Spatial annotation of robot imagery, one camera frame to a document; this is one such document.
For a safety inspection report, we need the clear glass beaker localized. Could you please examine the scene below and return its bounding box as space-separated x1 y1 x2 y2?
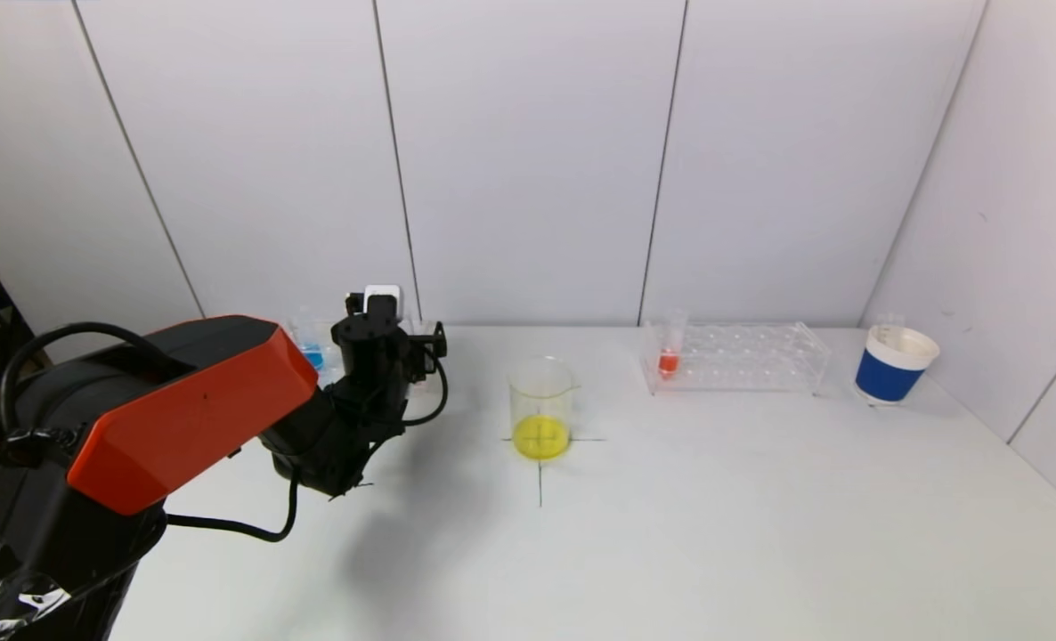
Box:
508 356 580 461

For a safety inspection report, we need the red pigment test tube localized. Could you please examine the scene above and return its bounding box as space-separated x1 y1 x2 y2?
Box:
657 308 690 379

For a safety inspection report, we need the clear acrylic test tube rack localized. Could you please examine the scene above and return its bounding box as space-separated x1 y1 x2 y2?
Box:
640 320 832 395
283 316 437 394

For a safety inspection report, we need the blue pigment test tube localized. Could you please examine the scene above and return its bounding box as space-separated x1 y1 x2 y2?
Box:
299 320 326 371

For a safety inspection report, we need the blue white paper cup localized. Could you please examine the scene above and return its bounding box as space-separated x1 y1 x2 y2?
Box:
854 325 941 407

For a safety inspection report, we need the crinkled clear plastic wrap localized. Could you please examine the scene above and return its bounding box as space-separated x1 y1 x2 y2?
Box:
0 534 75 641

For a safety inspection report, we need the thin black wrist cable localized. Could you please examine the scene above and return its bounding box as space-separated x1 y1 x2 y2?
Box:
399 345 450 427

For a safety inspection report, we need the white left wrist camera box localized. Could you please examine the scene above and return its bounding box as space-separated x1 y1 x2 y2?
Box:
346 285 402 320

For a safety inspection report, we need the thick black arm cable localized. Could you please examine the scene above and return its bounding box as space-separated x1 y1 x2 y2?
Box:
165 463 303 544
0 322 168 433

